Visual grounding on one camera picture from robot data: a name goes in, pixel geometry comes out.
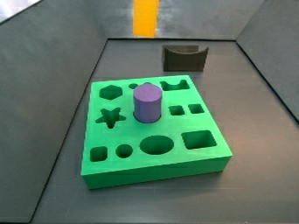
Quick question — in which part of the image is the black curved fixture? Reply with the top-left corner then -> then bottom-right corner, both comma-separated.
163,45 -> 210,72

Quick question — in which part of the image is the orange rectangular block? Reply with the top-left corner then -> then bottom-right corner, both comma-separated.
134,0 -> 159,38

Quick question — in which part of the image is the purple cylinder peg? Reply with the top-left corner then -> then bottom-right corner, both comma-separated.
134,84 -> 163,123

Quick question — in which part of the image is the green foam shape board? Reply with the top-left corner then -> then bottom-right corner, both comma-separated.
81,75 -> 233,189

